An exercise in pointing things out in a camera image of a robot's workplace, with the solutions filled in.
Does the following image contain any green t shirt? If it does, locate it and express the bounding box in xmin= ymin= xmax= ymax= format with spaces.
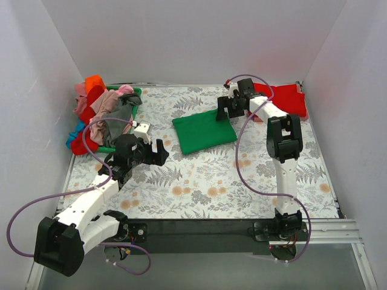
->
xmin=172 ymin=109 xmax=237 ymax=155

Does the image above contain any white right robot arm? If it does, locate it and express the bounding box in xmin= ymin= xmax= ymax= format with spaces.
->
xmin=216 ymin=78 xmax=303 ymax=241

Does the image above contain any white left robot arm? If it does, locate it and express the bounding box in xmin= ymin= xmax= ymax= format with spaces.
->
xmin=33 ymin=134 xmax=169 ymax=277

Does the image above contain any green laundry basket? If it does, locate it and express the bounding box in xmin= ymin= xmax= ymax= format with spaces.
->
xmin=90 ymin=85 xmax=142 ymax=153

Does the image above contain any folded red t shirt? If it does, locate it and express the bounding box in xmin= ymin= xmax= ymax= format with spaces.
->
xmin=252 ymin=83 xmax=307 ymax=120

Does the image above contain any grey t shirt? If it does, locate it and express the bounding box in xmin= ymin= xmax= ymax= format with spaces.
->
xmin=103 ymin=93 xmax=142 ymax=148

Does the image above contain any crumpled red t shirt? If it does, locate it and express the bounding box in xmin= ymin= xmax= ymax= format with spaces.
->
xmin=71 ymin=85 xmax=105 ymax=155

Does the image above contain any blue t shirt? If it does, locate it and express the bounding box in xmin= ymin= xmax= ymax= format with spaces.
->
xmin=65 ymin=119 xmax=85 ymax=149

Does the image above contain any orange t shirt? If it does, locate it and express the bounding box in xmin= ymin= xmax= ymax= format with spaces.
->
xmin=85 ymin=75 xmax=106 ymax=93

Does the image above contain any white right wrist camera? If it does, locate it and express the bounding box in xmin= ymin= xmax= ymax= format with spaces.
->
xmin=224 ymin=80 xmax=239 ymax=98

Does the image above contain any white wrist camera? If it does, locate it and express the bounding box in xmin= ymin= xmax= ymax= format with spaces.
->
xmin=224 ymin=80 xmax=239 ymax=98
xmin=133 ymin=121 xmax=151 ymax=144

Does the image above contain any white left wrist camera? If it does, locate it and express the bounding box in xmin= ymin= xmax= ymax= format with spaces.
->
xmin=133 ymin=121 xmax=151 ymax=144

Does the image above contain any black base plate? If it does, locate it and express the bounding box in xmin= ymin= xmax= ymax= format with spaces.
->
xmin=105 ymin=219 xmax=290 ymax=255

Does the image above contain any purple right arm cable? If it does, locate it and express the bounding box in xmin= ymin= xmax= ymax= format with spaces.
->
xmin=223 ymin=74 xmax=311 ymax=263

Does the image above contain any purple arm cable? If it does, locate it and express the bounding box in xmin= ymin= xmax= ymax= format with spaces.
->
xmin=223 ymin=74 xmax=311 ymax=263
xmin=6 ymin=118 xmax=152 ymax=276

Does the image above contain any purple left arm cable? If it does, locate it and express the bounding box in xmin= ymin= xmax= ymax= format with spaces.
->
xmin=6 ymin=118 xmax=152 ymax=276

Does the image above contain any aluminium frame rail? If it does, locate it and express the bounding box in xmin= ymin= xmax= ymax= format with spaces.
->
xmin=27 ymin=219 xmax=377 ymax=289

